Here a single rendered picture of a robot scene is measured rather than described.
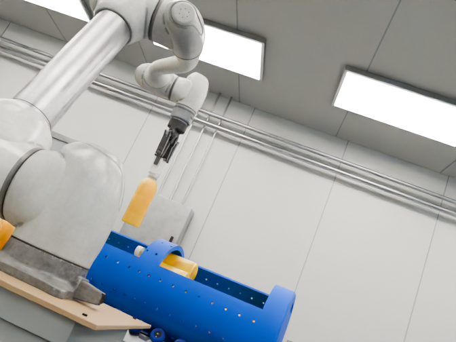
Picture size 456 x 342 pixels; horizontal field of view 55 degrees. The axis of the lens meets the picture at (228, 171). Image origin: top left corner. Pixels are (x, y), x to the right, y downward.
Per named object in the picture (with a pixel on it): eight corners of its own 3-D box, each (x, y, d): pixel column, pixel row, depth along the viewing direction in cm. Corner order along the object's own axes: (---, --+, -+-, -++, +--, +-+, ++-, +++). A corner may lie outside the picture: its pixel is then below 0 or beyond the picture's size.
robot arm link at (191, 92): (197, 118, 182) (168, 105, 182) (213, 86, 185) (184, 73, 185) (197, 110, 171) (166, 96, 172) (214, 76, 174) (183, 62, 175)
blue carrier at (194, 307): (260, 382, 113) (298, 281, 126) (1, 259, 138) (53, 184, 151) (264, 391, 138) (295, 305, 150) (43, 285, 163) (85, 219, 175)
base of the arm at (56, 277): (79, 308, 70) (95, 275, 72) (-35, 254, 74) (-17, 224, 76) (111, 312, 87) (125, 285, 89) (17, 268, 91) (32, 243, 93)
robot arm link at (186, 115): (197, 117, 180) (191, 130, 179) (178, 110, 182) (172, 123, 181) (193, 108, 171) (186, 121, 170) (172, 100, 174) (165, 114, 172)
